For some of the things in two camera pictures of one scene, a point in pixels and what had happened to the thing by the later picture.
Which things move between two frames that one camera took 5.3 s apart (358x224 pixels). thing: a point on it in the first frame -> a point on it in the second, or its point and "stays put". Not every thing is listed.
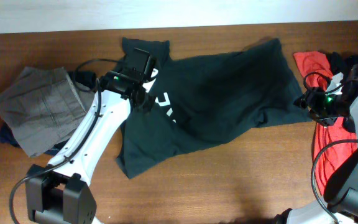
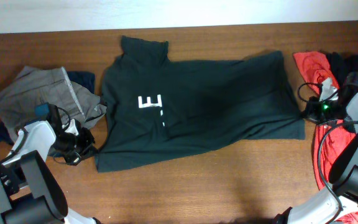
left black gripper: x=146 y=105 -> x=84 y=134
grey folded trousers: x=43 y=107 stays put
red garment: x=332 y=143 stays put
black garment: x=339 y=63 stays put
